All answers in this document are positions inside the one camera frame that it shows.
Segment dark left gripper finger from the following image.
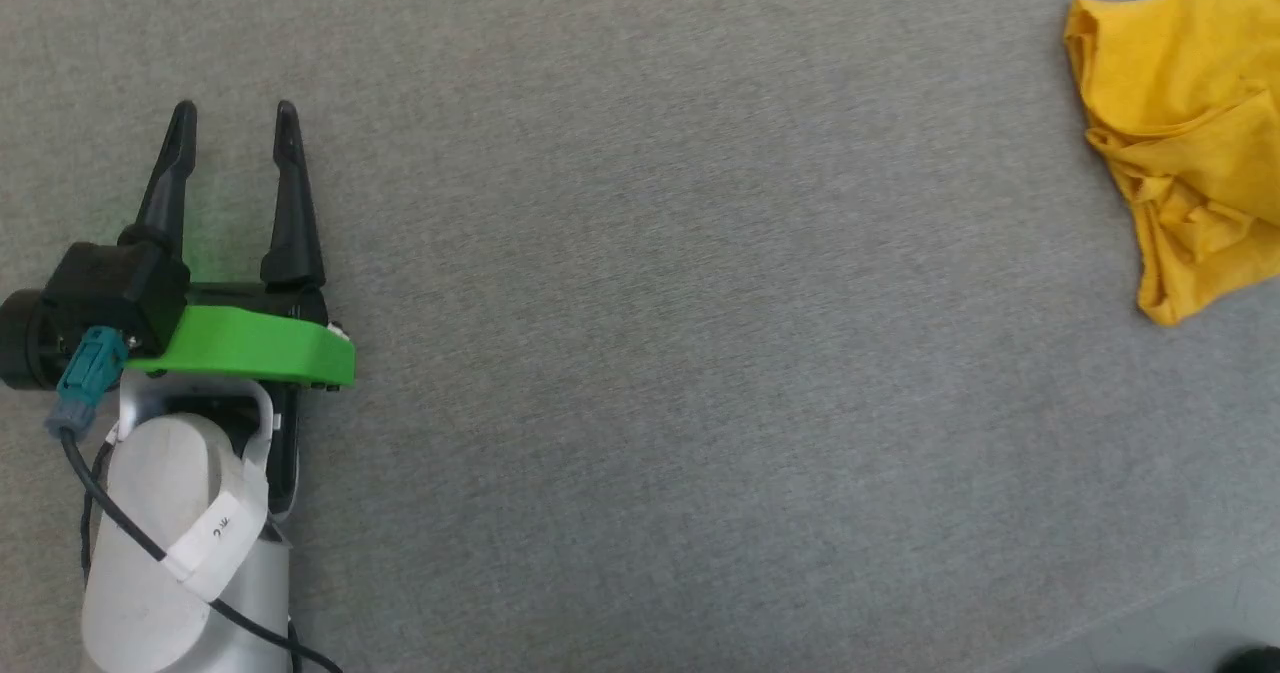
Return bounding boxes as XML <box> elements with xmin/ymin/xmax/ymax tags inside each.
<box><xmin>259</xmin><ymin>99</ymin><xmax>327</xmax><ymax>290</ymax></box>
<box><xmin>117</xmin><ymin>99</ymin><xmax>199</xmax><ymax>266</ymax></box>

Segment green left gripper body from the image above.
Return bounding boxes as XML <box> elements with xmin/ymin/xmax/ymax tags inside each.
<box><xmin>0</xmin><ymin>281</ymin><xmax>357</xmax><ymax>392</ymax></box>

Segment yellow t-shirt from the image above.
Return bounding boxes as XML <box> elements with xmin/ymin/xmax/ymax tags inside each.
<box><xmin>1062</xmin><ymin>0</ymin><xmax>1280</xmax><ymax>328</ymax></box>

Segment black rounded object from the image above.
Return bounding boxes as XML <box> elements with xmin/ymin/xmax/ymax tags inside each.
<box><xmin>1214</xmin><ymin>645</ymin><xmax>1280</xmax><ymax>673</ymax></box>

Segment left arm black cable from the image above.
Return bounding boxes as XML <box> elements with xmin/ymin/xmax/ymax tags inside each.
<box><xmin>44</xmin><ymin>326</ymin><xmax>347</xmax><ymax>673</ymax></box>

